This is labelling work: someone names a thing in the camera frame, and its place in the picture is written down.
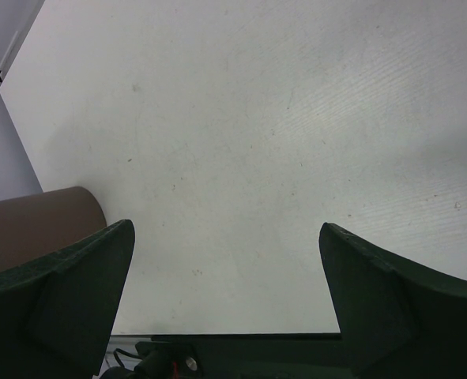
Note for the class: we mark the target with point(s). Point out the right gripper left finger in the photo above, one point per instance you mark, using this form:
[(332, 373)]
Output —
[(57, 311)]

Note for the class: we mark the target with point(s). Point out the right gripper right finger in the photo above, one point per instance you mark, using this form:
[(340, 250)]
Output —
[(398, 318)]

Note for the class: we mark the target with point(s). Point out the brown round bin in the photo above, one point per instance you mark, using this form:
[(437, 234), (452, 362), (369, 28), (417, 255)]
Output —
[(36, 225)]

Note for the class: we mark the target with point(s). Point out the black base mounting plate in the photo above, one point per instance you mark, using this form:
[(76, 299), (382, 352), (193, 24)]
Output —
[(295, 355)]

